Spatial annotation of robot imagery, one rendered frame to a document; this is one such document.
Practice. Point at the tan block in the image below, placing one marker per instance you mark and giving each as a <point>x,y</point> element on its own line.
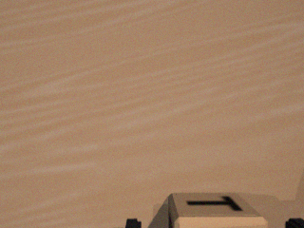
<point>212,210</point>

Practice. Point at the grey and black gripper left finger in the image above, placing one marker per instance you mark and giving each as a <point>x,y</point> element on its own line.
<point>133,223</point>

